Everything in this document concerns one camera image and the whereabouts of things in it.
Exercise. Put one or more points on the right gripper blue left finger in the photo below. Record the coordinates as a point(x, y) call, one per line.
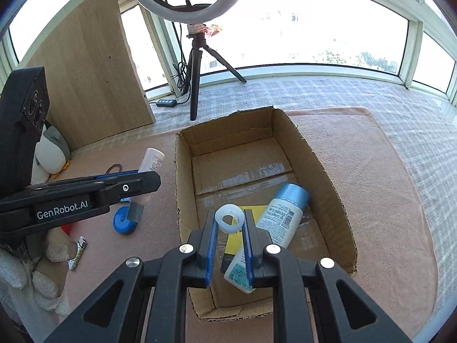
point(145, 301)

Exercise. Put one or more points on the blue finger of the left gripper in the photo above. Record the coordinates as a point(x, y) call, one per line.
point(116, 175)
point(122, 187)

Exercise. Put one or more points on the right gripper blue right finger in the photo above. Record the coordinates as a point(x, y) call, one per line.
point(313, 301)

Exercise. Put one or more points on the pink tube with grey cap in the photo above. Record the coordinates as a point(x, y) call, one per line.
point(149, 168)

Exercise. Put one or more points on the blue round tape measure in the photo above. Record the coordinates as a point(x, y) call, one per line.
point(121, 223)

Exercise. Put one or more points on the patterned lighter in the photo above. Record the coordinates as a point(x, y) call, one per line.
point(81, 246)

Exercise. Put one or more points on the white lotion bottle blue cap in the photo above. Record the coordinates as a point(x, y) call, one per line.
point(281, 219)

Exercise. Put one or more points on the yellow notebook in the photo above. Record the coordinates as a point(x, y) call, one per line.
point(234, 241)

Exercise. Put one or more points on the white clear tube cap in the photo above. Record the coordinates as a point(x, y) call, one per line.
point(230, 218)

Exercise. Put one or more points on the red fabric tote bag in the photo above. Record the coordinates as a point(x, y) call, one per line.
point(66, 229)

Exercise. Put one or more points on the left white gloved hand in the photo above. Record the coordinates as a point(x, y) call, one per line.
point(33, 290)

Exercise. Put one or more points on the smaller penguin plush toy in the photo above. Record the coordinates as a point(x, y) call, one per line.
point(51, 155)

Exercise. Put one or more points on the large wooden board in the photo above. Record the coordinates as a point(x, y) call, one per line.
point(93, 86)

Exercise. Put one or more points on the brown cardboard box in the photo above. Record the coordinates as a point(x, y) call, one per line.
point(246, 157)

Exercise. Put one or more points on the black inline cable remote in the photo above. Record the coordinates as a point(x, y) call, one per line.
point(166, 103)

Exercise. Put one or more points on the white ring light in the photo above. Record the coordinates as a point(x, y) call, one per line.
point(188, 13)

